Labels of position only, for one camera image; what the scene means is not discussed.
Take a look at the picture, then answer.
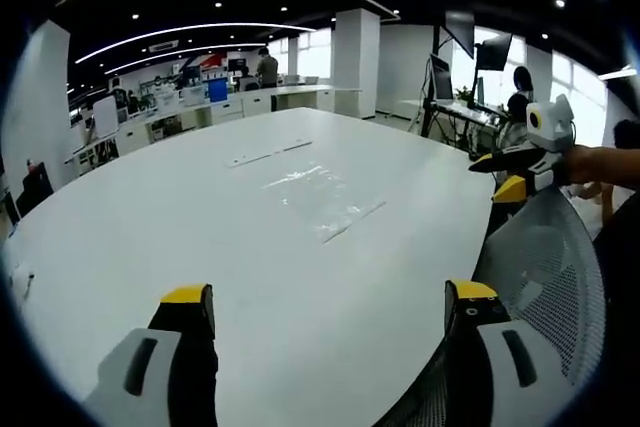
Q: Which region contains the hanging dark monitor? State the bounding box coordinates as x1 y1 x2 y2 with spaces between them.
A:
474 32 514 72

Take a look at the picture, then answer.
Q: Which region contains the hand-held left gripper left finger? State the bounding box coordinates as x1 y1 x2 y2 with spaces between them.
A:
81 283 220 427

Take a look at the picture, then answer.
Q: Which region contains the black monitor stand pole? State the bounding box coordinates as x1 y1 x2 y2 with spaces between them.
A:
420 21 443 138

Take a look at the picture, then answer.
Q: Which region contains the white square pillar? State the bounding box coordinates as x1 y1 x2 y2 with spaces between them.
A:
333 8 381 121

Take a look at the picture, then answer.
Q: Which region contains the person's right hand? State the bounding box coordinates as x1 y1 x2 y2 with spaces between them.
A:
558 145 609 186

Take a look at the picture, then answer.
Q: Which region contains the grey mesh office chair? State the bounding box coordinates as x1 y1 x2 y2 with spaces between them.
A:
372 185 607 427

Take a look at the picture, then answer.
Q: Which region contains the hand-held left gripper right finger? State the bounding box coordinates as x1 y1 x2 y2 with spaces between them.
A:
443 278 571 427

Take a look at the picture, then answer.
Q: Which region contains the long white counter desk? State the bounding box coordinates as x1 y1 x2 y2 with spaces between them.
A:
63 83 363 166

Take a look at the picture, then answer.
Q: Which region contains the computer monitor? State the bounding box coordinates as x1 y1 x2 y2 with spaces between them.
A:
429 53 454 103

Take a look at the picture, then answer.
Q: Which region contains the clear resealable plastic bag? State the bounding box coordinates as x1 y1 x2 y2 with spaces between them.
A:
260 160 387 245

